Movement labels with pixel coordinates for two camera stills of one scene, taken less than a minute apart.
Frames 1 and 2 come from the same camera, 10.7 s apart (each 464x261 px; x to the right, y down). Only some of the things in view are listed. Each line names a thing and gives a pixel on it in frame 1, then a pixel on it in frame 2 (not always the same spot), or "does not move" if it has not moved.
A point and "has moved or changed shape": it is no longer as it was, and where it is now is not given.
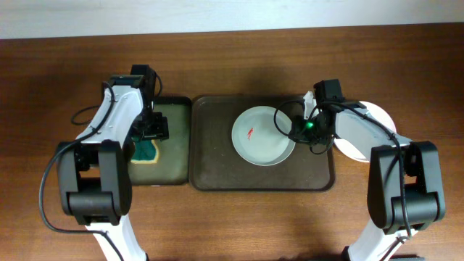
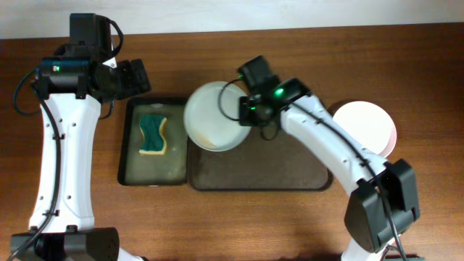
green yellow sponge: [145, 151] has moved or changed shape
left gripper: [156, 127] → [137, 77]
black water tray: [173, 166] does not move
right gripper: [298, 134] → [249, 117]
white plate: [260, 136] → [212, 117]
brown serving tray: [214, 165] does not move
